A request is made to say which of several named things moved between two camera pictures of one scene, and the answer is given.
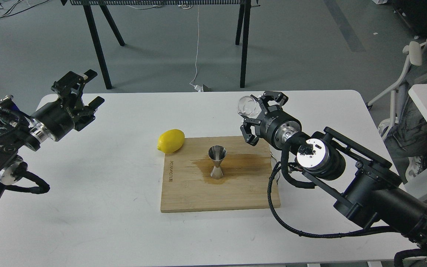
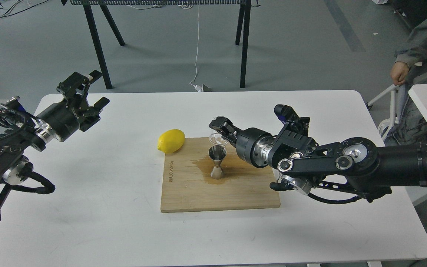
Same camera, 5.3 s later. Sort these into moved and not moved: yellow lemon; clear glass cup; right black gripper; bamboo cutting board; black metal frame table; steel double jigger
Moved: clear glass cup; right black gripper
Not moved: black metal frame table; yellow lemon; bamboo cutting board; steel double jigger
